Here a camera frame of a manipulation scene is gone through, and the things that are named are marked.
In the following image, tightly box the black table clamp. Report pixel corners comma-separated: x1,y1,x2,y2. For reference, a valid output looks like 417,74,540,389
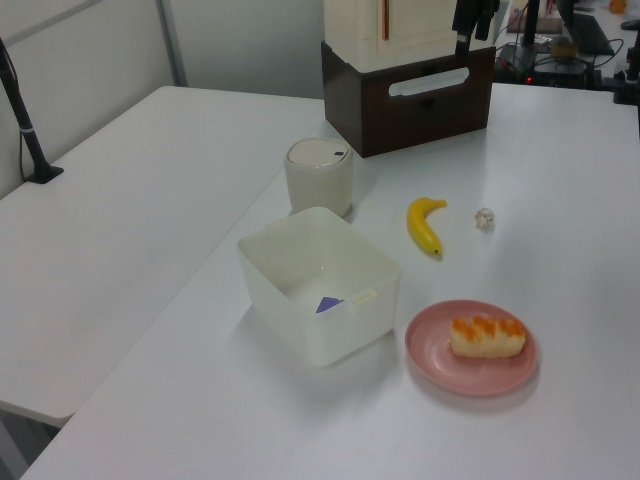
610,44,640,107

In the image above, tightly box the small cream lidded bin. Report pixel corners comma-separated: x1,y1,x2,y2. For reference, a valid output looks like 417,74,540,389
283,138,354,217

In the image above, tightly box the black laptop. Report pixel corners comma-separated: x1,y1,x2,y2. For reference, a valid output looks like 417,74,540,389
558,0,617,56

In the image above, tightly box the white drawer handle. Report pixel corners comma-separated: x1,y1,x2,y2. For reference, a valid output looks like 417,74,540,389
388,67,471,99

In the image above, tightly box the cream appliance on box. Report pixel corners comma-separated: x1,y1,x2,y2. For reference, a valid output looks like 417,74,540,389
323,0,469,72

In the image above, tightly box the black electronics box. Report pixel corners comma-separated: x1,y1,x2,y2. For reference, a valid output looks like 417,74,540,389
494,42,594,89

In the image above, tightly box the glazed bread loaf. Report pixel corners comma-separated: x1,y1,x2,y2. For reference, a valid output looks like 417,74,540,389
448,314,528,360

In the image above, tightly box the yellow banana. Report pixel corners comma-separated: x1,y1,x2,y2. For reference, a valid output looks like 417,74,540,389
405,197,448,261

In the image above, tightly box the white oven appliance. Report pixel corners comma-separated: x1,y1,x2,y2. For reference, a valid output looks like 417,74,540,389
320,39,496,159

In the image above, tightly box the pink plate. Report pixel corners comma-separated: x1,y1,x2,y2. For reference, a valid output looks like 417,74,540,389
404,298,542,399

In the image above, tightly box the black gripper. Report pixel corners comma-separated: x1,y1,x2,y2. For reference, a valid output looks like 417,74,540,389
452,0,499,56

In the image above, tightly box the white plastic storage box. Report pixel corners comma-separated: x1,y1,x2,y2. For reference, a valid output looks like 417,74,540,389
237,206,404,369

